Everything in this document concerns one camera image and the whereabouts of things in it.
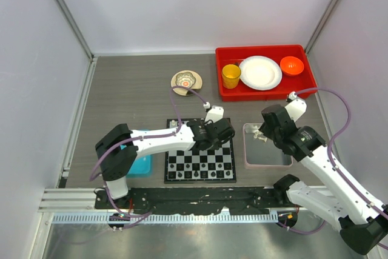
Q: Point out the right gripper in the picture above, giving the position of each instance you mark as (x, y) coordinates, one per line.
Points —
(265, 130)

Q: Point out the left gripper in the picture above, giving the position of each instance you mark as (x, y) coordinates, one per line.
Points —
(205, 124)

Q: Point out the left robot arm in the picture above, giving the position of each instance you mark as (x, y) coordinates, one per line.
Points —
(121, 147)

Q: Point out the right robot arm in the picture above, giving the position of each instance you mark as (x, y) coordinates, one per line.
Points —
(358, 216)

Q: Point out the pile of white pieces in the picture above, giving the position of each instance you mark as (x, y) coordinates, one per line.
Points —
(259, 136)

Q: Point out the black white chess board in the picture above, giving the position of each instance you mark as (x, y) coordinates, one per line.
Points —
(225, 154)

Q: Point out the silver metal tray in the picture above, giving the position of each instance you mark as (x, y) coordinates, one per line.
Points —
(258, 154)

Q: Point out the red plastic bin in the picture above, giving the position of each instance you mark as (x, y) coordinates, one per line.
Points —
(234, 55)

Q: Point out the white paper plate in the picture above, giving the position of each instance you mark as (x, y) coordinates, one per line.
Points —
(260, 73)

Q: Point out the orange plastic bowl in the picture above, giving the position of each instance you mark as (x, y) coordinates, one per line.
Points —
(291, 66)

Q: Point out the beige saucer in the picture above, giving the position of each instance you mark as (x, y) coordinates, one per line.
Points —
(183, 91)

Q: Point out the patterned small bowl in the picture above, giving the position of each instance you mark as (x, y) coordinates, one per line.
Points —
(185, 79)

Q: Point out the yellow plastic cup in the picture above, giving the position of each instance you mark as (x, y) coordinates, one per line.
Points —
(230, 75)

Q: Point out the blue plastic tray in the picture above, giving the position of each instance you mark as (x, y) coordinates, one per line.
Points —
(141, 167)

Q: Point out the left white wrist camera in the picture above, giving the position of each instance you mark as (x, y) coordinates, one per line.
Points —
(213, 113)

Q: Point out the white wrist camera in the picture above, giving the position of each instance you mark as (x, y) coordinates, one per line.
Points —
(296, 107)
(213, 113)

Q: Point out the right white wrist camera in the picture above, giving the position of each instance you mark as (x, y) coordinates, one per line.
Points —
(296, 107)

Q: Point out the black mounting base plate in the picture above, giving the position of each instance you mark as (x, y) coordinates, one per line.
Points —
(203, 200)

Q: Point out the aluminium frame rail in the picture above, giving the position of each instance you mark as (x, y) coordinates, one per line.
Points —
(67, 199)

